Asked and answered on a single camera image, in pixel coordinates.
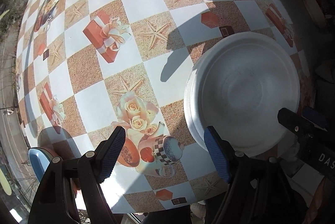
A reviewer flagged cream round bowl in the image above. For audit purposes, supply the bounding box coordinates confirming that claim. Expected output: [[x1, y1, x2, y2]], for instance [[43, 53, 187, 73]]
[[183, 32, 300, 157]]

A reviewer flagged patterned checkered tablecloth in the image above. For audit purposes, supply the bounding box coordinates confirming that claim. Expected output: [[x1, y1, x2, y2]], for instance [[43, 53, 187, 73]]
[[17, 0, 312, 213]]

